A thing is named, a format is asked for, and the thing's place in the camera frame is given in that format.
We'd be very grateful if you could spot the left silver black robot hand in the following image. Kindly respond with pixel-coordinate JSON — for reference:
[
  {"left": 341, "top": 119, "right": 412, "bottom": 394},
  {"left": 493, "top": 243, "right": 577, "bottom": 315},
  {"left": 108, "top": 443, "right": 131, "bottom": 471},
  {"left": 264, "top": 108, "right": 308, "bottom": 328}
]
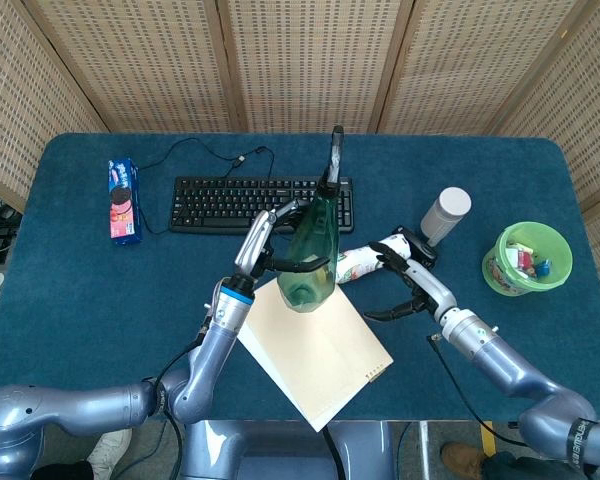
[{"left": 232, "top": 197, "right": 334, "bottom": 292}]

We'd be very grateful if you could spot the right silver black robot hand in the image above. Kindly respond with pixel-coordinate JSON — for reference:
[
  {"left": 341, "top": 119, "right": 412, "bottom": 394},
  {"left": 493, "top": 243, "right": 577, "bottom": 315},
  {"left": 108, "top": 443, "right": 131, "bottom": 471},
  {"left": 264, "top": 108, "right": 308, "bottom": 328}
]
[{"left": 363, "top": 241, "right": 459, "bottom": 322}]

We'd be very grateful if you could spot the green plastic bottle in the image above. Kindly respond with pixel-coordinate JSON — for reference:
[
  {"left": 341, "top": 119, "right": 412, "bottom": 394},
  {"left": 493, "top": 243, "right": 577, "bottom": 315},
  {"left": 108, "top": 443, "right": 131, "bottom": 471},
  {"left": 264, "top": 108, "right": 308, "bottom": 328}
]
[{"left": 277, "top": 124, "right": 346, "bottom": 316}]

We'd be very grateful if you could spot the black computer keyboard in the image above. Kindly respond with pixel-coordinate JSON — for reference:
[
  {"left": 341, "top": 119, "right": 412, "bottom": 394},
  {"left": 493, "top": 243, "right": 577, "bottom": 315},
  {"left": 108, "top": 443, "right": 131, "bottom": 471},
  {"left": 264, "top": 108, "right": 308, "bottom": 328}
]
[{"left": 168, "top": 175, "right": 355, "bottom": 235}]

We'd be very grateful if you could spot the green plastic bucket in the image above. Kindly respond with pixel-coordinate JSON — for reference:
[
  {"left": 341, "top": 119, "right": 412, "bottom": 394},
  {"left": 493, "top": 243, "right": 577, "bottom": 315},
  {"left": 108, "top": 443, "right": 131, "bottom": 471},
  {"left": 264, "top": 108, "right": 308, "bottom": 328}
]
[{"left": 481, "top": 222, "right": 574, "bottom": 299}]

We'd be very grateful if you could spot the white striped tumbler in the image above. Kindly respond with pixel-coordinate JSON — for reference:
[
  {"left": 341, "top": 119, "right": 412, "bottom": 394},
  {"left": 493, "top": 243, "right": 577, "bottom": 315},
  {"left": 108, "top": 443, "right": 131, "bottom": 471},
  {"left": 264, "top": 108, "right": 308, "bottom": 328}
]
[{"left": 419, "top": 186, "right": 473, "bottom": 241}]

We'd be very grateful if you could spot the white printed tube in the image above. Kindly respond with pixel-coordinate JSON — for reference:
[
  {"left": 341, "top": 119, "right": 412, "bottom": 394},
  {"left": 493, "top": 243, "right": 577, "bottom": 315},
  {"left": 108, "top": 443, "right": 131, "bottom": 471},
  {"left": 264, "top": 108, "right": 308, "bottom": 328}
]
[{"left": 334, "top": 234, "right": 412, "bottom": 285}]

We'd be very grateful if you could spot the white red packet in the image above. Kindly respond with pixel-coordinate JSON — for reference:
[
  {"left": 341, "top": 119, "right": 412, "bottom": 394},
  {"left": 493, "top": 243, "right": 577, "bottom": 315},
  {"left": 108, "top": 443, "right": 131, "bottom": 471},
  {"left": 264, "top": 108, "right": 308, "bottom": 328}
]
[{"left": 507, "top": 242, "right": 537, "bottom": 275}]

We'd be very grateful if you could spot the beige spiral notebook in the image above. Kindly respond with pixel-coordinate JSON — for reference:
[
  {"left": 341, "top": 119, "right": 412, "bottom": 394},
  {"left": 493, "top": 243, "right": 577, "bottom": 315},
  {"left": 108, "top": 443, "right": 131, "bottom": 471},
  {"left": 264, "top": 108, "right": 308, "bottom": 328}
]
[{"left": 235, "top": 277, "right": 395, "bottom": 434}]

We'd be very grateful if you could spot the blue cookie box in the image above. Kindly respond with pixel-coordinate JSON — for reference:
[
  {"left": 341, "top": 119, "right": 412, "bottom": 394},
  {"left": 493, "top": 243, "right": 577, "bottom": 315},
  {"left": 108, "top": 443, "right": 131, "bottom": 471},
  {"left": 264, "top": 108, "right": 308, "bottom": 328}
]
[{"left": 107, "top": 158, "right": 145, "bottom": 247}]

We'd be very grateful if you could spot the brown shoe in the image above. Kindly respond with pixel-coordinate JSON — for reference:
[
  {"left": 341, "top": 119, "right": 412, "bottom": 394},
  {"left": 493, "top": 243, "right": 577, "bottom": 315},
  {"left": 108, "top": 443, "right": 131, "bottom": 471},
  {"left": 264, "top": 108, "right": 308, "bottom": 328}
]
[{"left": 439, "top": 442, "right": 487, "bottom": 480}]

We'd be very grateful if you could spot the blue table cloth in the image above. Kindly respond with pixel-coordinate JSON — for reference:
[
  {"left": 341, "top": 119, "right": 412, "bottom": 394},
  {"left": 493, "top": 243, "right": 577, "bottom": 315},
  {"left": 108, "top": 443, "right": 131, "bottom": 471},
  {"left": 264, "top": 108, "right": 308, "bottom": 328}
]
[{"left": 0, "top": 132, "right": 598, "bottom": 424}]

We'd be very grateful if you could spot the woven folding screen panel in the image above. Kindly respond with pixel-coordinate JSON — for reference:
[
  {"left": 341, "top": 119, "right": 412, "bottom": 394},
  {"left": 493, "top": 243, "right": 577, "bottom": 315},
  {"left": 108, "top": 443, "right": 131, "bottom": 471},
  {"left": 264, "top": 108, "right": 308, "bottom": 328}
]
[
  {"left": 494, "top": 0, "right": 600, "bottom": 261},
  {"left": 377, "top": 0, "right": 584, "bottom": 136},
  {"left": 0, "top": 0, "right": 106, "bottom": 214},
  {"left": 22, "top": 0, "right": 249, "bottom": 135},
  {"left": 217, "top": 0, "right": 415, "bottom": 135}
]

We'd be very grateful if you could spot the blue-grey robot torso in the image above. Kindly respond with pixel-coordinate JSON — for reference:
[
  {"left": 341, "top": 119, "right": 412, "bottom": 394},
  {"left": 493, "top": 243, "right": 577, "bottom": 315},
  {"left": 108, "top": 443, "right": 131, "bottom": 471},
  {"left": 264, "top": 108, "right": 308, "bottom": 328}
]
[{"left": 177, "top": 419, "right": 406, "bottom": 480}]

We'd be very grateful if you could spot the white shoe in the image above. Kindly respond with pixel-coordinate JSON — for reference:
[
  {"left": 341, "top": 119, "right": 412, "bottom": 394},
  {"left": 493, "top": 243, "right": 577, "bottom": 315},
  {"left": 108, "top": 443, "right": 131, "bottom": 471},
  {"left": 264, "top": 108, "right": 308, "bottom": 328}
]
[{"left": 87, "top": 428, "right": 133, "bottom": 474}]

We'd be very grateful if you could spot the black keyboard cable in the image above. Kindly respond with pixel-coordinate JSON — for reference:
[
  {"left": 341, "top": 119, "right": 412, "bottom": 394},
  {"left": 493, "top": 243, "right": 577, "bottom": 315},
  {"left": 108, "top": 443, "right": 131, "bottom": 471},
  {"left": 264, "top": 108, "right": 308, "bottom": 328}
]
[{"left": 137, "top": 137, "right": 276, "bottom": 236}]

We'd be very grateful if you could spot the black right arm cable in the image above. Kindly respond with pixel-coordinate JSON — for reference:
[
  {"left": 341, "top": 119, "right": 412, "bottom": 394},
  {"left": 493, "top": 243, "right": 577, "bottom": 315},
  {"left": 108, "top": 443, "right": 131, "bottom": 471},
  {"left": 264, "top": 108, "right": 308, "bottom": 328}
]
[{"left": 426, "top": 333, "right": 524, "bottom": 447}]

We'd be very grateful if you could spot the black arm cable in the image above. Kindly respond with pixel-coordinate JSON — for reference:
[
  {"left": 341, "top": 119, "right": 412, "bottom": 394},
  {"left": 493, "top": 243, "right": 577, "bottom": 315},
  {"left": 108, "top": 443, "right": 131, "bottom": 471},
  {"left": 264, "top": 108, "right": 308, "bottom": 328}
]
[
  {"left": 153, "top": 299, "right": 221, "bottom": 480},
  {"left": 426, "top": 333, "right": 524, "bottom": 447}
]

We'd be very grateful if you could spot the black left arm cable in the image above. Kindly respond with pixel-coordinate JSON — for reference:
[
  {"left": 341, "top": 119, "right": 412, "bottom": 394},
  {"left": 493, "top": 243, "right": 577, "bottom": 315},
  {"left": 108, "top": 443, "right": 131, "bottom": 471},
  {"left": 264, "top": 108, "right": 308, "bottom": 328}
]
[{"left": 153, "top": 299, "right": 221, "bottom": 480}]

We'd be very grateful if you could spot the black cable bundle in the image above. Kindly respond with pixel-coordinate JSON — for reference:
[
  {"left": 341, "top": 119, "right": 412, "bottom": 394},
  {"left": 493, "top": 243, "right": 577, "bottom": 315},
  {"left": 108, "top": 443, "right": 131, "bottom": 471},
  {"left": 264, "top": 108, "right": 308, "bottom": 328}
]
[{"left": 0, "top": 199, "right": 24, "bottom": 264}]

